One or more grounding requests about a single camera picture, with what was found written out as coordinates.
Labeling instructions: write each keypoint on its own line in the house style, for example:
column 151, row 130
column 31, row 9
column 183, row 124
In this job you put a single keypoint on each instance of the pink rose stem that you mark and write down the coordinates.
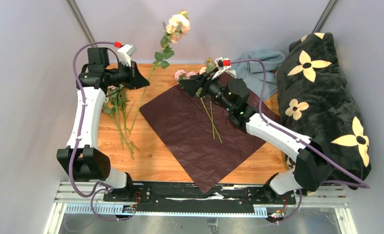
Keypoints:
column 115, row 106

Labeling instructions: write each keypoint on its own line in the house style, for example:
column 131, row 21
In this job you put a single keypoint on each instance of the black flower-pattern blanket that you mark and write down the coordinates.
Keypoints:
column 314, row 101

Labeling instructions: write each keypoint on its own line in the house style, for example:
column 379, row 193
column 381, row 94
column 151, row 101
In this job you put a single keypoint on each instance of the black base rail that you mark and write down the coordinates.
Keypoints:
column 182, row 197

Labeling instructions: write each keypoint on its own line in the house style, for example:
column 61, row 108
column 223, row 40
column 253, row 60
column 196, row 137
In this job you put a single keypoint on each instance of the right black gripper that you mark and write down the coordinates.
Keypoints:
column 203, row 81

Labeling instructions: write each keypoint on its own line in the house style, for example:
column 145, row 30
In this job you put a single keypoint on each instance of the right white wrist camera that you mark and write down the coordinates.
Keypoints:
column 223, row 65

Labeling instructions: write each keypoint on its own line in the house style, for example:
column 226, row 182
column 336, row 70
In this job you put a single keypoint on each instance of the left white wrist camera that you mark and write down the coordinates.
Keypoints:
column 124, row 53

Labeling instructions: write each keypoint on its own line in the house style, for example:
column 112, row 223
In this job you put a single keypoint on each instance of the blue towel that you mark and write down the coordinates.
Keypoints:
column 258, row 72

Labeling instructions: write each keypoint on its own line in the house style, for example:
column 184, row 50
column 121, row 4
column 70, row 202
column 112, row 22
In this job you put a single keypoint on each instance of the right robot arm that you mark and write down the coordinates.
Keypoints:
column 311, row 169

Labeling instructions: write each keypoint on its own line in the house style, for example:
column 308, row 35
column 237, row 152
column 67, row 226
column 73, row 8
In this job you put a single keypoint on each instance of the white rose stem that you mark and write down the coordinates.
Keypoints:
column 177, row 26

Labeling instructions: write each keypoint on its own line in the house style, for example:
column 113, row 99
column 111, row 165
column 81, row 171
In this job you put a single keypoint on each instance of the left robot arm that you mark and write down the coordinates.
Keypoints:
column 81, row 159

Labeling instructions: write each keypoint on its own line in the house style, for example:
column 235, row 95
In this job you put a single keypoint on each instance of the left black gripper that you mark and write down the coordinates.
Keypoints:
column 136, row 80

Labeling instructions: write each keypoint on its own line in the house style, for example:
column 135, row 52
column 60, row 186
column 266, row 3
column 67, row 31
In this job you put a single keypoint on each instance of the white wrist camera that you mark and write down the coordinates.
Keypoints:
column 223, row 65
column 124, row 53

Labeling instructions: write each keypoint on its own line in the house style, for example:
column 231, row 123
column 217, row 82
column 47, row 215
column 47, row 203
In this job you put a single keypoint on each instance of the dark red wrapping paper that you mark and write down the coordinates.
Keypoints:
column 191, row 141

